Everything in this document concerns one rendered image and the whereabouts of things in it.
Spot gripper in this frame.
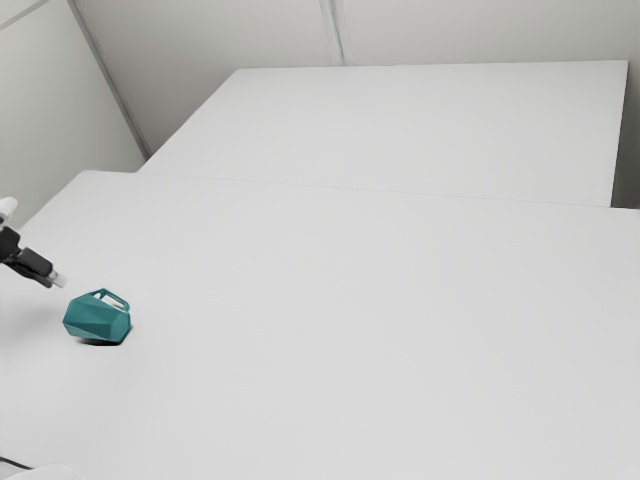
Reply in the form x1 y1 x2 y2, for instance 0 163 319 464
0 223 67 290

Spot teal faceted mug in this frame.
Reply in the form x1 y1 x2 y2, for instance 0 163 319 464
61 287 133 345

